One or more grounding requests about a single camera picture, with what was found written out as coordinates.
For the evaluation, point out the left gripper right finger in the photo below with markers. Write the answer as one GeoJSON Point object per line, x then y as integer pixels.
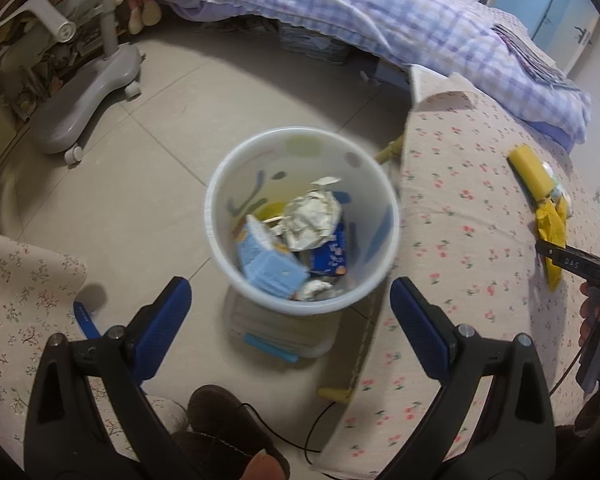
{"type": "Point", "coordinates": [515, 435]}

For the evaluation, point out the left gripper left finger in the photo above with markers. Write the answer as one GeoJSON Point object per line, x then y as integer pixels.
{"type": "Point", "coordinates": [65, 437]}

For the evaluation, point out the yellow snack wrapper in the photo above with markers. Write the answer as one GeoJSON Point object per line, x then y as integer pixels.
{"type": "Point", "coordinates": [551, 224]}

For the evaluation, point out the light blue carton box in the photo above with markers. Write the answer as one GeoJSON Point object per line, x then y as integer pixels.
{"type": "Point", "coordinates": [267, 264]}

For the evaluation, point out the dark blue snack box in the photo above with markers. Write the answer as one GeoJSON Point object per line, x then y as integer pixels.
{"type": "Point", "coordinates": [330, 259]}

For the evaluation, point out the white paper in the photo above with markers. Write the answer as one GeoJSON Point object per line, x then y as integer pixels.
{"type": "Point", "coordinates": [309, 220]}

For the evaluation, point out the white green plastic bottle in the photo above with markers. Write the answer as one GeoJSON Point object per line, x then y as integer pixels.
{"type": "Point", "coordinates": [558, 192]}

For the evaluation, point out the white plastic trash bin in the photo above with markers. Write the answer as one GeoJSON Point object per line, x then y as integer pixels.
{"type": "Point", "coordinates": [259, 177]}

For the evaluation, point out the brown slipper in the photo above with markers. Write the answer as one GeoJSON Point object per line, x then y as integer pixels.
{"type": "Point", "coordinates": [224, 441]}

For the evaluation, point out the cherry print tablecloth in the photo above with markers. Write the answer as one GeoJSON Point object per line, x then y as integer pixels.
{"type": "Point", "coordinates": [467, 242]}

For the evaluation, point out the yellow sponge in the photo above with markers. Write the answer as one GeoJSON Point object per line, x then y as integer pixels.
{"type": "Point", "coordinates": [530, 170]}

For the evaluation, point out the yellow table leg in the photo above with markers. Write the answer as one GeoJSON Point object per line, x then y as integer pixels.
{"type": "Point", "coordinates": [392, 150]}

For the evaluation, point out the grey striped folded cloth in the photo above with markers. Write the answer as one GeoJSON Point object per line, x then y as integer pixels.
{"type": "Point", "coordinates": [536, 68]}

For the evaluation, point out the grey rolling chair base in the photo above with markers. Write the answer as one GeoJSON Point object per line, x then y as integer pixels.
{"type": "Point", "coordinates": [59, 60]}

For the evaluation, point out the purple plaid quilt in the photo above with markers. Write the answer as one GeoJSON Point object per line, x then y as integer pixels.
{"type": "Point", "coordinates": [447, 36]}

